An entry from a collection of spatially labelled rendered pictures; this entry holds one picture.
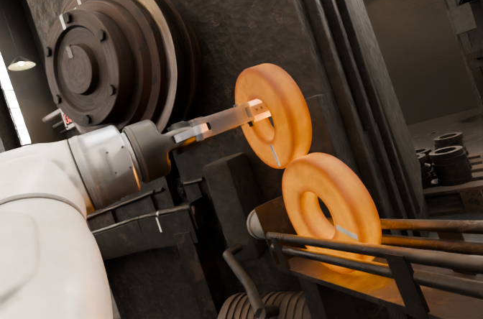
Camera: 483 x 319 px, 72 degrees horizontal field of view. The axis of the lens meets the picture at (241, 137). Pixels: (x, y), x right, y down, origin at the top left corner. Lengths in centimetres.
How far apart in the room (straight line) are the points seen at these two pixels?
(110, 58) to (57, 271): 61
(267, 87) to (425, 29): 634
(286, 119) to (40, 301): 31
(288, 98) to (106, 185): 24
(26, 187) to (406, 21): 662
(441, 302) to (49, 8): 139
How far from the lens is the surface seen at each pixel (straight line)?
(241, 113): 43
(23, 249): 28
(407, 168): 165
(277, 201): 58
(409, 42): 673
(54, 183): 37
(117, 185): 40
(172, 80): 81
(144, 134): 40
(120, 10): 88
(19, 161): 39
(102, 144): 40
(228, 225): 79
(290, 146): 45
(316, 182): 42
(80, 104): 94
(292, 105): 43
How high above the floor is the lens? 85
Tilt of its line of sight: 1 degrees down
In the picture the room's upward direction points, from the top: 18 degrees counter-clockwise
